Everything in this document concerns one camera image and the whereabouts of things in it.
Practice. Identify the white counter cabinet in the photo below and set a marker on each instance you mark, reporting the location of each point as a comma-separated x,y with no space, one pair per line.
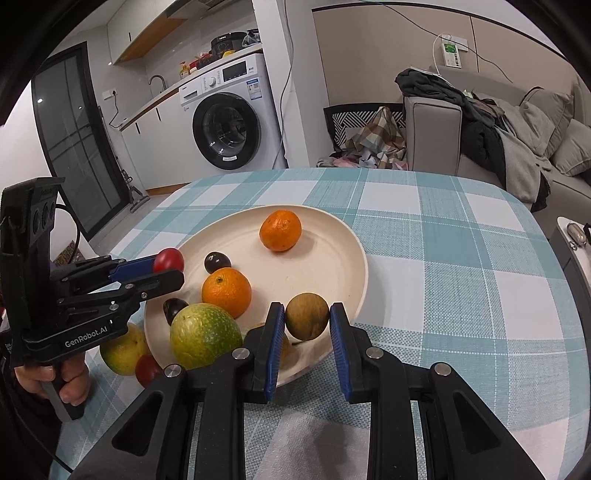
161,138

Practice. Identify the dark clothes pile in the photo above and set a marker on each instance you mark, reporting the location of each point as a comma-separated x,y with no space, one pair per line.
485,147

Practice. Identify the white power strip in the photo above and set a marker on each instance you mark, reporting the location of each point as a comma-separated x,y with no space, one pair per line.
450,51

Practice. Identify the grey pillow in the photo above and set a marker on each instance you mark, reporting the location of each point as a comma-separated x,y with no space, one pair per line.
572,147
545,120

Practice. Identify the red container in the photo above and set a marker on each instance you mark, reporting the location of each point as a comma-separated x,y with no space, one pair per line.
203,61

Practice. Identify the black chair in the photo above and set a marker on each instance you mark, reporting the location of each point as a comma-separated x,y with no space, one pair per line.
328,124

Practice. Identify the brown patterned box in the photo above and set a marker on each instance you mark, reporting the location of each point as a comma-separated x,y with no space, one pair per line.
67,253

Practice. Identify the chrome faucet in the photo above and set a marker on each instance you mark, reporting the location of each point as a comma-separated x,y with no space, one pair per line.
157,78

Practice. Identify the teal checked tablecloth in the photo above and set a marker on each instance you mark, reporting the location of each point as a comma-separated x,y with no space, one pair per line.
438,300

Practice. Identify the dark purple cherry tomato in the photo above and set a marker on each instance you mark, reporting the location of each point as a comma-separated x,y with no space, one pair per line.
217,262
174,309

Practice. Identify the small tangerine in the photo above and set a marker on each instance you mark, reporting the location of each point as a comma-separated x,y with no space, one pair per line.
279,230

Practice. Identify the white wall cabinet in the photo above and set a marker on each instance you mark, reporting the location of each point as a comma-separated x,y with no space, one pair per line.
152,27

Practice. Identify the black rice cooker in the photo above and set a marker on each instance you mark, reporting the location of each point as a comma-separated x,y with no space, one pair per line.
228,41

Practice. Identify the grey sofa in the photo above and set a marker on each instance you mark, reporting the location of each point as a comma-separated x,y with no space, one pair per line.
434,138

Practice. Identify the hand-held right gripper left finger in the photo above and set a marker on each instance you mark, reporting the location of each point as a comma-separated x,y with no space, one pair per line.
272,360

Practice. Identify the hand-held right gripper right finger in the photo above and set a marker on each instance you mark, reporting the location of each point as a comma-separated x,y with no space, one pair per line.
339,355

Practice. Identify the yellow passion fruit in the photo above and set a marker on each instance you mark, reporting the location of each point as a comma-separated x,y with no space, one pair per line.
120,350

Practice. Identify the white side table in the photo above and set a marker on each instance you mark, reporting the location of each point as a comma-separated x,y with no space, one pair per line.
568,267

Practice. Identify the person's left forearm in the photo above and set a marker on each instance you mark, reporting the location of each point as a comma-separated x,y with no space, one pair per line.
23,438

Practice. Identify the person's left hand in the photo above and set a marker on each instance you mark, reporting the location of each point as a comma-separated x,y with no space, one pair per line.
74,378

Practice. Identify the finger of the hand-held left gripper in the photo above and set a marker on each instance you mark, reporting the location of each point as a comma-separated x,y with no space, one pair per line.
157,282
134,267

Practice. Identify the large orange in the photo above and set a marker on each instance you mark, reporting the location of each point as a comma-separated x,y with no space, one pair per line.
226,293

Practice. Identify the brown longan fruit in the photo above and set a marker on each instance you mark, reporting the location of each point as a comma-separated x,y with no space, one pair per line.
307,316
286,346

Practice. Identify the white washing machine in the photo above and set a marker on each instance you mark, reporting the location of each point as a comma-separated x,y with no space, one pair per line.
240,74

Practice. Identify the cream round plate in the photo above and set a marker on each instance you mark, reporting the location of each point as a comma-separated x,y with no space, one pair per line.
314,267

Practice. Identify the small metal object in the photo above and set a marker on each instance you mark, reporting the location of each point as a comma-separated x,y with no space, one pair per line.
576,234

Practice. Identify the grey blanket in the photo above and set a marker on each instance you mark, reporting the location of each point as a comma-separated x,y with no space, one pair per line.
521,143

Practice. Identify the black glass door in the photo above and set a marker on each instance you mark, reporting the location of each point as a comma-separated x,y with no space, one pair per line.
69,138

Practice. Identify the plaid cloth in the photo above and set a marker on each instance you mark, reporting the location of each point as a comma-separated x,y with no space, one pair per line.
378,134

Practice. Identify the yellow bottle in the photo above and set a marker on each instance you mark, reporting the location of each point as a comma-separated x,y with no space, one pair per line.
184,70

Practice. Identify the clothes heap on floor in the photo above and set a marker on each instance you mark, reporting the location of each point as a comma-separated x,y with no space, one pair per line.
351,161

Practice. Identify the floor brush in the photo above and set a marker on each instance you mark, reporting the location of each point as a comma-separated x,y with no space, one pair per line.
136,201

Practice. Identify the green passion fruit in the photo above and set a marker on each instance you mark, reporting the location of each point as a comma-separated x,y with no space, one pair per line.
203,337

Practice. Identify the red cherry tomato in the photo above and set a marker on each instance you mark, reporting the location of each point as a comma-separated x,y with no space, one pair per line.
147,369
168,259

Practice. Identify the black white patterned cushion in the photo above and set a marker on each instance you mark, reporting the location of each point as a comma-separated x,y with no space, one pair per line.
351,124

